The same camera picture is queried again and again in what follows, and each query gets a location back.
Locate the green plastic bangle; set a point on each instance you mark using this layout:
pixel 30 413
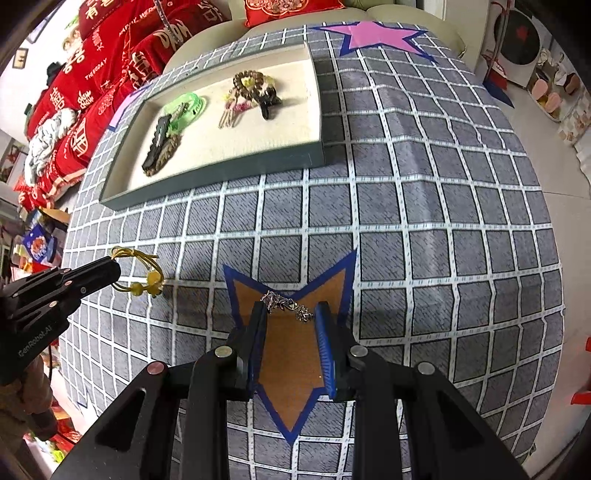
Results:
pixel 183 111

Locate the beige jewelry tray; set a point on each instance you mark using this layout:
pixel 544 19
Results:
pixel 208 153

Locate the grey checkered tablecloth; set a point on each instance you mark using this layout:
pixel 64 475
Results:
pixel 429 187

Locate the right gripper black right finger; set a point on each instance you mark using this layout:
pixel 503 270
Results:
pixel 334 362

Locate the white washing machine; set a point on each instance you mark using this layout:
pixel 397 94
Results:
pixel 522 37

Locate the black claw hair clip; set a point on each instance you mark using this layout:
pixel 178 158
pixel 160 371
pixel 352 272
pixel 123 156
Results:
pixel 267 100

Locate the red printed blanket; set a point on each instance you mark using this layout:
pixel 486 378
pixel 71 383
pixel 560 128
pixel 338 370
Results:
pixel 125 44

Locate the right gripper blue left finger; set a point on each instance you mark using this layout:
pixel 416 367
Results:
pixel 249 359

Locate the black snap hair clip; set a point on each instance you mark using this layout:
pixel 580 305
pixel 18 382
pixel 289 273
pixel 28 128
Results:
pixel 157 142

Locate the beige green armchair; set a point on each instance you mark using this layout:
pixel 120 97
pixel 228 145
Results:
pixel 358 25

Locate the red embroidered cushion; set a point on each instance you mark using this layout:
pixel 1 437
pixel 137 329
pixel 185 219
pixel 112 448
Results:
pixel 263 11

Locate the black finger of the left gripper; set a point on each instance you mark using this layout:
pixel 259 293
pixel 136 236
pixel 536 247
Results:
pixel 93 276

